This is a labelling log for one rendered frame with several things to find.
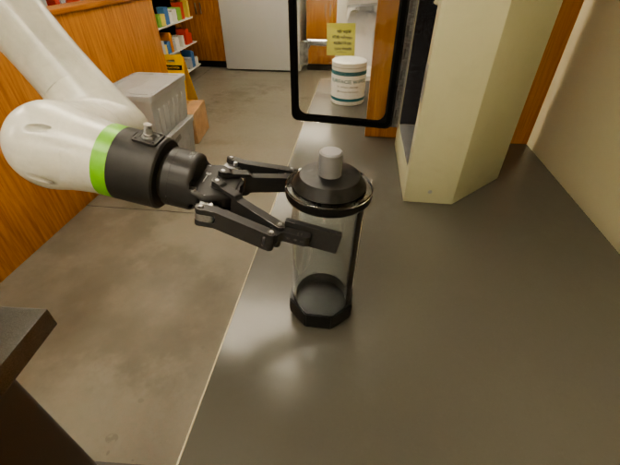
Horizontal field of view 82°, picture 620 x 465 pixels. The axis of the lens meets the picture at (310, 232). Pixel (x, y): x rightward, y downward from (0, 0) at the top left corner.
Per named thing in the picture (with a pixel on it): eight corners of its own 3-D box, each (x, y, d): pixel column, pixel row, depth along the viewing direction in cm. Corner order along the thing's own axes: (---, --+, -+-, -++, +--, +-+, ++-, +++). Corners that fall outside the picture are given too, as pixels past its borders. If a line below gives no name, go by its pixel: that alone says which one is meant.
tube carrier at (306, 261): (355, 279, 61) (372, 166, 48) (353, 331, 52) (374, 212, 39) (293, 271, 62) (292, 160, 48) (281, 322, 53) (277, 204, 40)
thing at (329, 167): (364, 184, 48) (371, 137, 44) (363, 223, 41) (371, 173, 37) (298, 177, 49) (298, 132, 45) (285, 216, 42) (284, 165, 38)
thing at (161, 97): (195, 113, 300) (186, 72, 280) (162, 143, 253) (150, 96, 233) (148, 112, 304) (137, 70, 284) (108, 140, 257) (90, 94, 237)
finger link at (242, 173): (217, 198, 47) (215, 192, 48) (294, 196, 52) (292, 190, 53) (220, 173, 45) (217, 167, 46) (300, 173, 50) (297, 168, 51)
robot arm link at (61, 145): (-22, 187, 41) (-33, 89, 37) (53, 164, 53) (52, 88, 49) (98, 217, 42) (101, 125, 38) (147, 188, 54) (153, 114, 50)
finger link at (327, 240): (286, 217, 42) (284, 220, 42) (342, 232, 42) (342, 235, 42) (281, 235, 44) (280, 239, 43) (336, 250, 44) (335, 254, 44)
